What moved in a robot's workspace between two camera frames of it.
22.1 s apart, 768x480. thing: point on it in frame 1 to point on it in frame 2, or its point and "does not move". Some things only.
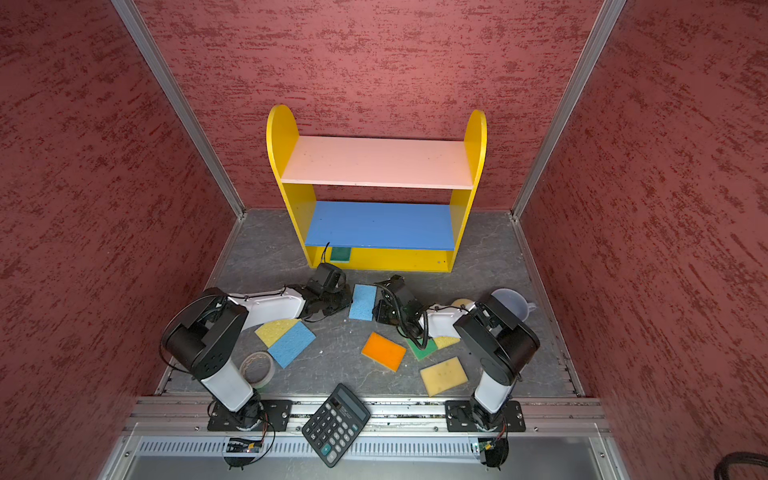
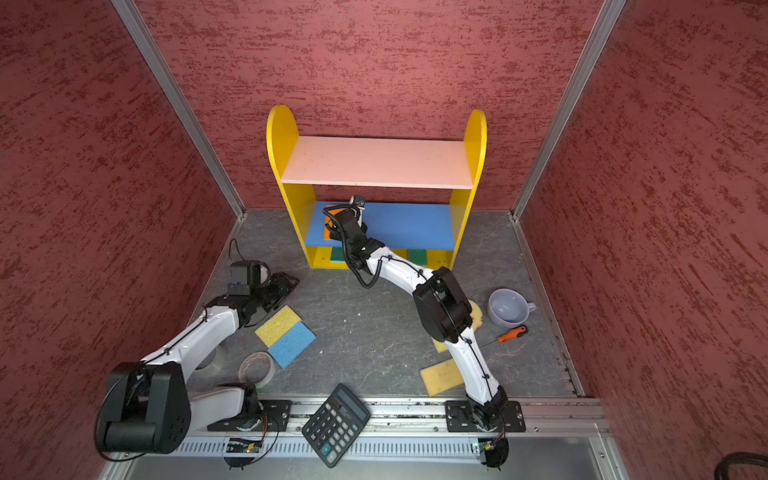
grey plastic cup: [515, 302] does not move
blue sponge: [292, 344] does not move
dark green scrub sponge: [340, 254] does not move
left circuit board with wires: [239, 445] does not move
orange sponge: [384, 351] to [328, 225]
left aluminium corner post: [155, 59] does not move
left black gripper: [347, 297] to [285, 286]
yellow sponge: [274, 331] does not move
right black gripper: [382, 306] to [337, 232]
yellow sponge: [443, 376] does not move
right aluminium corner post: [604, 22] does not move
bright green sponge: [421, 354] to [418, 257]
